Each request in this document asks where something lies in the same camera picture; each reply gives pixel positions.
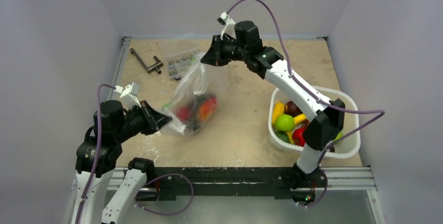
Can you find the orange fake fruit in bag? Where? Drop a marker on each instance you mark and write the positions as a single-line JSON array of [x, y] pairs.
[[207, 108]]

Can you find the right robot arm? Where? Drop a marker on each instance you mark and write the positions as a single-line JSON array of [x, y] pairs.
[[240, 41]]

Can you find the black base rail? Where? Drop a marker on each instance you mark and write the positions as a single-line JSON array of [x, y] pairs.
[[275, 182]]

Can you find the white plastic basket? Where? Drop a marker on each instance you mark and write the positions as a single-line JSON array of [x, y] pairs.
[[346, 148]]

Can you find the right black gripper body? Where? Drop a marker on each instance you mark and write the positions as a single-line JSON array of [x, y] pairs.
[[217, 50]]

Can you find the clear plastic bag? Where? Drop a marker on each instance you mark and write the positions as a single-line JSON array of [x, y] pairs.
[[199, 83]]

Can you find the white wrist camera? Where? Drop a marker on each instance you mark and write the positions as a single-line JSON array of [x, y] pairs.
[[228, 25], [128, 95]]

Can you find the dark red fake fruit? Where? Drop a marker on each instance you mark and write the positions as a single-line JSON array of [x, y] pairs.
[[292, 109]]

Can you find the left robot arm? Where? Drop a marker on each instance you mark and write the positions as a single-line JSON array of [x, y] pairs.
[[96, 157]]

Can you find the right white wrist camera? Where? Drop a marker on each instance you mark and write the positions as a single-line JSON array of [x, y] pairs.
[[228, 25]]

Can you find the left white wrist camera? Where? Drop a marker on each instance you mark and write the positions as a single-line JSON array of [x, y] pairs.
[[128, 95]]

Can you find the dark fake grapes in bag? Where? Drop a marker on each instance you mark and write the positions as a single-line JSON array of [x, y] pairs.
[[193, 125]]

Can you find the clear plastic screw box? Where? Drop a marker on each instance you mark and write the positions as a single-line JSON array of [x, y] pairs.
[[178, 55]]

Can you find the light green fake apple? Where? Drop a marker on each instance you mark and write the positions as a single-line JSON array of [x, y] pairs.
[[284, 123]]

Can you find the yellow fake banana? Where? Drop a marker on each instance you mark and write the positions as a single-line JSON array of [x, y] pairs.
[[278, 110]]

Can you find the red apple in basket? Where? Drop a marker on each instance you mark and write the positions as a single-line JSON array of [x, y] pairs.
[[297, 136]]

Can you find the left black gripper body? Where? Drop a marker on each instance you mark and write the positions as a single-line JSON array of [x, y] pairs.
[[138, 121]]

